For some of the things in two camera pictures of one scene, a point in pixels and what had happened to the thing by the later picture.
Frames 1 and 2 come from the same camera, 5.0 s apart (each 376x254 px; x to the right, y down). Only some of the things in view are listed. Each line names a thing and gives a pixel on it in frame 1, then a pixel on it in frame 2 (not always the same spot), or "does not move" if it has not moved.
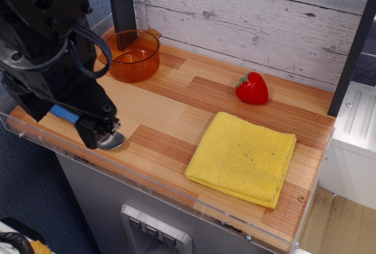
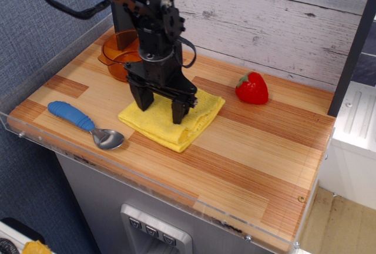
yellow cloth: [242, 158] → [156, 122]
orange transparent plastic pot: [133, 54] does not move
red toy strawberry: [251, 89] does not move
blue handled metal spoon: [111, 140] does not move
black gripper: [38, 91] → [161, 70]
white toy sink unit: [348, 166] does not move
